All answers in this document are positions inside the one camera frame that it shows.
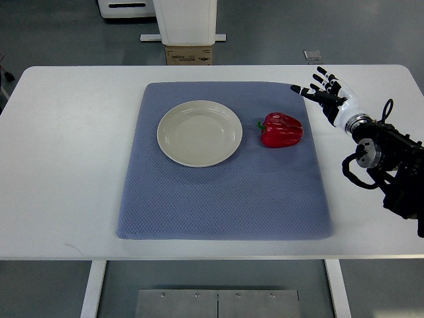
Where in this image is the white left table leg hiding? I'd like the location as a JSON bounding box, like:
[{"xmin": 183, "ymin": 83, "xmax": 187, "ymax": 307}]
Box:
[{"xmin": 80, "ymin": 260, "xmax": 107, "ymax": 318}]

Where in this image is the grey metal floor plate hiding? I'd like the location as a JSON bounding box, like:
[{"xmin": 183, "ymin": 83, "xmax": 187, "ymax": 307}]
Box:
[{"xmin": 135, "ymin": 289, "xmax": 301, "ymax": 318}]

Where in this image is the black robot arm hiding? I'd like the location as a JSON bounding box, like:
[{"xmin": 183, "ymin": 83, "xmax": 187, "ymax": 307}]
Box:
[{"xmin": 342, "ymin": 99, "xmax": 423, "ymax": 237}]

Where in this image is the white table leg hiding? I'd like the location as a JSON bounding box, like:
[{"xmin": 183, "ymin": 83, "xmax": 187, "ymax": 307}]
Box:
[
  {"xmin": 325, "ymin": 259, "xmax": 352, "ymax": 318},
  {"xmin": 80, "ymin": 260, "xmax": 107, "ymax": 318}
]

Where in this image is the white cabinet with slot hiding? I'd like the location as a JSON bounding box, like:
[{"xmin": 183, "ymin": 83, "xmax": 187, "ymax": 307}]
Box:
[{"xmin": 97, "ymin": 0, "xmax": 156, "ymax": 19}]

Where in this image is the white right table leg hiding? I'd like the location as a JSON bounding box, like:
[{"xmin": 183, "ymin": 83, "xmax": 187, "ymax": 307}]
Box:
[{"xmin": 325, "ymin": 259, "xmax": 352, "ymax": 318}]

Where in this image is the blue woven mat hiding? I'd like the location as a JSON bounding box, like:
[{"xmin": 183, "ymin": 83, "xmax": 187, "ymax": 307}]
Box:
[{"xmin": 117, "ymin": 81, "xmax": 333, "ymax": 240}]

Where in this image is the brown cardboard box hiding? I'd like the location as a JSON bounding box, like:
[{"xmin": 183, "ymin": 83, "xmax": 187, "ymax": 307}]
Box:
[{"xmin": 165, "ymin": 46, "xmax": 213, "ymax": 66}]

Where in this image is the red bell pepper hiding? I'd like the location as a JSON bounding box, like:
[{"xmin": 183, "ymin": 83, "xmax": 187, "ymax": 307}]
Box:
[{"xmin": 257, "ymin": 112, "xmax": 303, "ymax": 148}]

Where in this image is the cream round plate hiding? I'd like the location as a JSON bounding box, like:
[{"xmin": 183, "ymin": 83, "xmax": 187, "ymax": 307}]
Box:
[{"xmin": 156, "ymin": 100, "xmax": 242, "ymax": 168}]

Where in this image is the white pedestal stand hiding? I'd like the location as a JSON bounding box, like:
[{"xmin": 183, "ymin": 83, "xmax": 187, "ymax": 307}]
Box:
[{"xmin": 140, "ymin": 0, "xmax": 227, "ymax": 46}]

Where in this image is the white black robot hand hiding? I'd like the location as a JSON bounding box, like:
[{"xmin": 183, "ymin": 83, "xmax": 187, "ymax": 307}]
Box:
[{"xmin": 290, "ymin": 66, "xmax": 366, "ymax": 133}]

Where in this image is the dark object at left edge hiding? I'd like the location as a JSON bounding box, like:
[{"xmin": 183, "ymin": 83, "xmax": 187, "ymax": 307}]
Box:
[{"xmin": 1, "ymin": 66, "xmax": 15, "ymax": 100}]

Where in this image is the small grey floor plate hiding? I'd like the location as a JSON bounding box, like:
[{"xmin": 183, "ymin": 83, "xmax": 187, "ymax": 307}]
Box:
[{"xmin": 303, "ymin": 50, "xmax": 322, "ymax": 61}]

